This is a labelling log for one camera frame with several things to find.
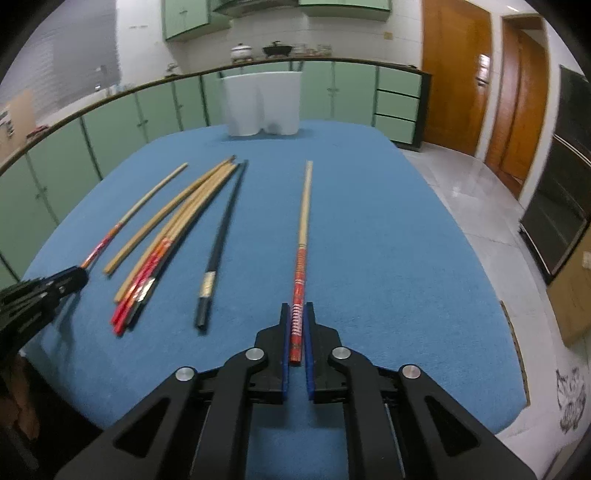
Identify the range hood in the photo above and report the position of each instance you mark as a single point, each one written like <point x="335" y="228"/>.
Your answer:
<point x="254" y="7"/>

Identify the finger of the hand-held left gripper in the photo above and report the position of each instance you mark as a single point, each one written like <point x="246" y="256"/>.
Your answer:
<point x="64" y="281"/>

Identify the person's left hand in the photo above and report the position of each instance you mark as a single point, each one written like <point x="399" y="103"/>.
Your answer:
<point x="23" y="397"/>

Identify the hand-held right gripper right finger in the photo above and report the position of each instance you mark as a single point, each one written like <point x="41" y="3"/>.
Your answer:
<point x="309" y="378"/>

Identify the green base cabinets with drawers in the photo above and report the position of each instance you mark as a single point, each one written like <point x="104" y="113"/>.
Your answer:
<point x="351" y="92"/>

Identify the kitchen faucet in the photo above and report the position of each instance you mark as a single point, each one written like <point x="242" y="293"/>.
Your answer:
<point x="100" y="76"/>

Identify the metal kettle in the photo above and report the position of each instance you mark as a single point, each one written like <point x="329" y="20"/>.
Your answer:
<point x="173" y="68"/>

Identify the wooden door in doorway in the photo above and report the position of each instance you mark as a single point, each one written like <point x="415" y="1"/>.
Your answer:
<point x="517" y="110"/>

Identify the white utensil holder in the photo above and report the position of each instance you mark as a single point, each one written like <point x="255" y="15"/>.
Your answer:
<point x="258" y="101"/>

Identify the plain bamboo chopstick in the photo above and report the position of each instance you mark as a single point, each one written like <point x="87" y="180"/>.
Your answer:
<point x="113" y="266"/>
<point x="121" y="291"/>

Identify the black wok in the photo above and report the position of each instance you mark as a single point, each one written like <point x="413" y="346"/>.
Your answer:
<point x="277" y="49"/>

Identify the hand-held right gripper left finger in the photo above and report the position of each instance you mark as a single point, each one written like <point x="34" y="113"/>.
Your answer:
<point x="286" y="378"/>

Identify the green wall cabinets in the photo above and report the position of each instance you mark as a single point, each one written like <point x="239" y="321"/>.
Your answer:
<point x="184" y="18"/>

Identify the long green base cabinet run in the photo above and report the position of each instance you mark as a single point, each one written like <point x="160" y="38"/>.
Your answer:
<point x="115" y="120"/>

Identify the bundle of bamboo chopsticks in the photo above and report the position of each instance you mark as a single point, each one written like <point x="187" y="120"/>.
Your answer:
<point x="127" y="318"/>

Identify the glass jars on counter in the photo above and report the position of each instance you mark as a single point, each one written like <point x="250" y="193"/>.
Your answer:
<point x="314" y="49"/>

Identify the blue tablecloth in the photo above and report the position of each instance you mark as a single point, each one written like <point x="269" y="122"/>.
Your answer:
<point x="369" y="258"/>

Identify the white cooking pot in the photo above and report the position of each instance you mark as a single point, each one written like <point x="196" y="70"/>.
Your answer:
<point x="241" y="50"/>

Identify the black glass-front cabinet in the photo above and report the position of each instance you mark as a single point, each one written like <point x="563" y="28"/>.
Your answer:
<point x="561" y="175"/>

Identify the window blinds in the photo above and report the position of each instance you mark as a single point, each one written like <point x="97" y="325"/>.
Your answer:
<point x="74" y="50"/>

